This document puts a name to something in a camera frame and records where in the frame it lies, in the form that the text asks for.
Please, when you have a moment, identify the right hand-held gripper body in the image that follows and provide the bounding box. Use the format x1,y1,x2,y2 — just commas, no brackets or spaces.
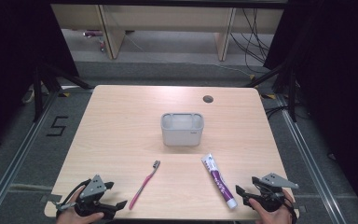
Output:
251,173,300,213

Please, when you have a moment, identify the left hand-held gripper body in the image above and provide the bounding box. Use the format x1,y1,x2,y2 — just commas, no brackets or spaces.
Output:
74,175,117,219

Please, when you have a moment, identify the white and purple toothpaste tube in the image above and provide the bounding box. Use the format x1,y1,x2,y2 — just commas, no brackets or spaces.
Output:
200,152,239,210

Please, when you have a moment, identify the pink toothbrush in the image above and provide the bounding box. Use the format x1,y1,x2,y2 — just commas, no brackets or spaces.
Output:
128,160,161,211

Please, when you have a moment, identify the grey plastic container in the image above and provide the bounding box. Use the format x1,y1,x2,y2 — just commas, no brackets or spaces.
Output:
159,112,205,147

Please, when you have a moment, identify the person's left hand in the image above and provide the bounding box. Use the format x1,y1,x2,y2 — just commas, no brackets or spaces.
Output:
55,186,105,224

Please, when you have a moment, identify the person's right hand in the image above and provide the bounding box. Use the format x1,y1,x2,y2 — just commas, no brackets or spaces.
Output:
248,189,296,224

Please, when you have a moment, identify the black metal stand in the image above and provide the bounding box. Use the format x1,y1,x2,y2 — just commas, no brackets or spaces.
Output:
244,61,300,123
32,61,95,123

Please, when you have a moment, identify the black curtain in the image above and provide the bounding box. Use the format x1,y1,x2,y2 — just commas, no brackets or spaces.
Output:
263,0,358,223
0,0,80,158

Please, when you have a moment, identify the light wooden bench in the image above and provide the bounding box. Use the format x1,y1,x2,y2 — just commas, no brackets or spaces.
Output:
50,3,285,62

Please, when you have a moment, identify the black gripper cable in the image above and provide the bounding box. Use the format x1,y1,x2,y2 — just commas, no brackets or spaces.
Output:
279,191,298,224

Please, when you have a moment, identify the black cable with silver plug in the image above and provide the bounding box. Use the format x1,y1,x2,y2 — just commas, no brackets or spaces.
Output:
53,186,83,213

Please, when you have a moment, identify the aluminium floor rail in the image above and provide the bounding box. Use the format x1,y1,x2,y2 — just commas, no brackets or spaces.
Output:
0,89,61,224
274,92,344,224

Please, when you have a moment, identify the black floor cable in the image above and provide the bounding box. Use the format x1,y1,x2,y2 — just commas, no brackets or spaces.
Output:
264,104,294,120

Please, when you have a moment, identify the bundle of black hanging cables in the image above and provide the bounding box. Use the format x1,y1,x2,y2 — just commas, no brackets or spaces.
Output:
229,7,273,75

